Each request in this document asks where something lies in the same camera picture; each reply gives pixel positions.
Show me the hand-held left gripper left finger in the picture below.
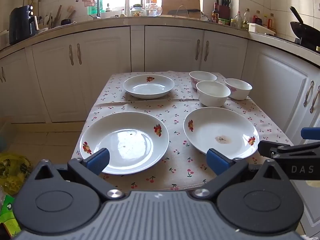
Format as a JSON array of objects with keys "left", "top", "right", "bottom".
[{"left": 31, "top": 148, "right": 125, "bottom": 201}]

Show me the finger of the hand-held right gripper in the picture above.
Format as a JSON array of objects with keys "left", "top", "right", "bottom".
[
  {"left": 301, "top": 127, "right": 320, "bottom": 140},
  {"left": 258, "top": 140, "right": 320, "bottom": 159}
]

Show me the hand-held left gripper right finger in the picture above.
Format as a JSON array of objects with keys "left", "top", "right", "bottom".
[{"left": 189, "top": 148, "right": 291, "bottom": 202}]

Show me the white fruit-print plate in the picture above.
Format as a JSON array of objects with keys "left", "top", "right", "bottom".
[
  {"left": 79, "top": 111, "right": 170, "bottom": 175},
  {"left": 122, "top": 74, "right": 175, "bottom": 99},
  {"left": 183, "top": 107, "right": 260, "bottom": 160}
]

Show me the plain white bowl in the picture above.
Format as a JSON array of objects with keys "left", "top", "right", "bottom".
[{"left": 196, "top": 81, "right": 231, "bottom": 107}]

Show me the cherry-print tablecloth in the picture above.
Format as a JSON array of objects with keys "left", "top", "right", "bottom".
[{"left": 71, "top": 70, "right": 294, "bottom": 193}]

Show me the white bowl with pink print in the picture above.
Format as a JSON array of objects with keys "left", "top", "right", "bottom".
[
  {"left": 189, "top": 71, "right": 217, "bottom": 90},
  {"left": 224, "top": 78, "right": 253, "bottom": 101}
]

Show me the black gas stove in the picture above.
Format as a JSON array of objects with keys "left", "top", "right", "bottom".
[{"left": 295, "top": 37, "right": 320, "bottom": 54}]

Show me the yellow plastic bag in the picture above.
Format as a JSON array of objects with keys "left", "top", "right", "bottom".
[{"left": 0, "top": 152, "right": 33, "bottom": 195}]

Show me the black wok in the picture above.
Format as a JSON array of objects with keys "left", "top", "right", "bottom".
[{"left": 289, "top": 6, "right": 320, "bottom": 44}]

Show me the green packet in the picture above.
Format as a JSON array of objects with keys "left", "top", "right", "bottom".
[{"left": 0, "top": 194, "right": 22, "bottom": 240}]

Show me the white plastic tray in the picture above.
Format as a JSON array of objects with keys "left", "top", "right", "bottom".
[{"left": 247, "top": 22, "right": 276, "bottom": 36}]

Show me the yellow oil bottle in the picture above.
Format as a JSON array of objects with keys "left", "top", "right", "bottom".
[{"left": 267, "top": 13, "right": 275, "bottom": 33}]

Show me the dark red knife block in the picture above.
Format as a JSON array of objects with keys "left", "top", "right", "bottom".
[{"left": 216, "top": 0, "right": 232, "bottom": 20}]

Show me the dark sauce bottle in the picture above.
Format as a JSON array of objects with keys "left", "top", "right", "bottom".
[{"left": 212, "top": 2, "right": 220, "bottom": 23}]

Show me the wooden spatula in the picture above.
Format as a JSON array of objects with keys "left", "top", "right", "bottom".
[{"left": 54, "top": 5, "right": 63, "bottom": 27}]

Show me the metal kitchen faucet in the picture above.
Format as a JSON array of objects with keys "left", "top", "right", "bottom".
[{"left": 76, "top": 0, "right": 102, "bottom": 19}]

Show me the jar with green lid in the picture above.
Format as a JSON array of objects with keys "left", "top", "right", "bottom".
[{"left": 131, "top": 4, "right": 147, "bottom": 17}]

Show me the black air fryer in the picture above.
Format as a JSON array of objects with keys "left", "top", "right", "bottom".
[{"left": 9, "top": 5, "right": 38, "bottom": 46}]

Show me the glass pitcher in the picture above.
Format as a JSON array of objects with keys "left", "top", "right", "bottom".
[{"left": 146, "top": 4, "right": 163, "bottom": 17}]

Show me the brown cardboard sheet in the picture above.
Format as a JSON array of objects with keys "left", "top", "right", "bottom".
[{"left": 161, "top": 0, "right": 201, "bottom": 19}]

